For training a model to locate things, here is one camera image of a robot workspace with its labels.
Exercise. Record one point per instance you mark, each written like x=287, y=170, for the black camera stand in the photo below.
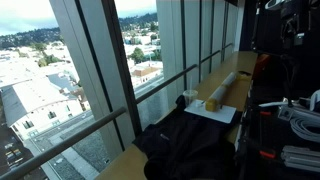
x=289, y=96

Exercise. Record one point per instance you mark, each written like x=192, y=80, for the white paper sheet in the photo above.
x=224, y=115

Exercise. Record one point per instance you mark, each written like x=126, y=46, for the clear plastic cup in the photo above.
x=190, y=98

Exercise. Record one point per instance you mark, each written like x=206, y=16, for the grey metal handrail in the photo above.
x=83, y=131

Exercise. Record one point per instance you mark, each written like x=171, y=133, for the paper roll with yellow cap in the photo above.
x=220, y=91

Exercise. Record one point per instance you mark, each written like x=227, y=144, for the orange chair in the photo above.
x=261, y=65

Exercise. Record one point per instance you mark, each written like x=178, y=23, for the aluminium extrusion bar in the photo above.
x=301, y=113
x=300, y=158

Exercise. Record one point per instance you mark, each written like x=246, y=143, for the black fleece jacket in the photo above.
x=186, y=146

